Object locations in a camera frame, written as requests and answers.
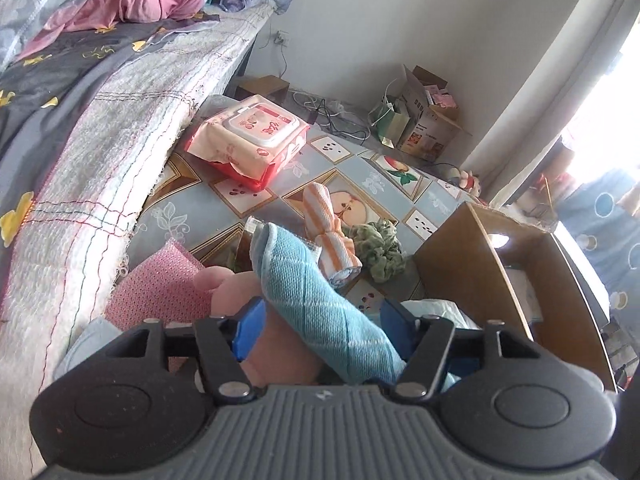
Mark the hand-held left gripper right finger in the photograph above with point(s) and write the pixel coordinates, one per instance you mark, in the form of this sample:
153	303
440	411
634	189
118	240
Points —
395	320

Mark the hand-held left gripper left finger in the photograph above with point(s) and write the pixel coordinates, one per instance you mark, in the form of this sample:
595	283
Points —
250	325

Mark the pink plush toy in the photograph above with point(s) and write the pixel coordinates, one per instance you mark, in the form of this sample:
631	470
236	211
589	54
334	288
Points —
235	290

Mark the white plastic bag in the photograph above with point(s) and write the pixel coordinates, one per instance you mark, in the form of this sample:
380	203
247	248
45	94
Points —
435	310

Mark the teal towel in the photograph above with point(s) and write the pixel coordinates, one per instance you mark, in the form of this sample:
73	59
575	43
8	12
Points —
320	305

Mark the brown cardboard box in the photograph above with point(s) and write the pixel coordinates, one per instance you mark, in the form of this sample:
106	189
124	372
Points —
465	260

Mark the pink mesh cloth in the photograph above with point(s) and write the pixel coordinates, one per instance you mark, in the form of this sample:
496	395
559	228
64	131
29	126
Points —
160	280

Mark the green scrunchie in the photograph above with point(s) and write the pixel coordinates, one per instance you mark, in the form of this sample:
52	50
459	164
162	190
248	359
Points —
380	250

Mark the small brown box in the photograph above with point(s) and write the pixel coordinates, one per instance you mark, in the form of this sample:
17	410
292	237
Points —
245	245

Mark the orange striped towel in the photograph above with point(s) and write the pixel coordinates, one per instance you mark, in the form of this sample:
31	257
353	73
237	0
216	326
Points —
320	210

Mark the small plush toy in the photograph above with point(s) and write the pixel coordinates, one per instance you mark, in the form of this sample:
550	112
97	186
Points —
467	180

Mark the printed cardboard box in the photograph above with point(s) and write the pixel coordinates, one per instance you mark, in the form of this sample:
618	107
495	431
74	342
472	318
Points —
430	130

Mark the pink wet wipes pack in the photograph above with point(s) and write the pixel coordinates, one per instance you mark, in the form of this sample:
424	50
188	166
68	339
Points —
250	130

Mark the green paper bag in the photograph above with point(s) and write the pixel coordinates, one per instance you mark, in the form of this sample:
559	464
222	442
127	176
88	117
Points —
392	125

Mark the blue curtain with circles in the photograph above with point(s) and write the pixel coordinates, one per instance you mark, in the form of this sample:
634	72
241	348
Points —
600	240

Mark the small wooden stool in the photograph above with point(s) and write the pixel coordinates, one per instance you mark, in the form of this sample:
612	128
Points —
265	87

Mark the white wall socket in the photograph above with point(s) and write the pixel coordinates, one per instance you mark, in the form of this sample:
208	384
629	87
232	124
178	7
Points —
283	38

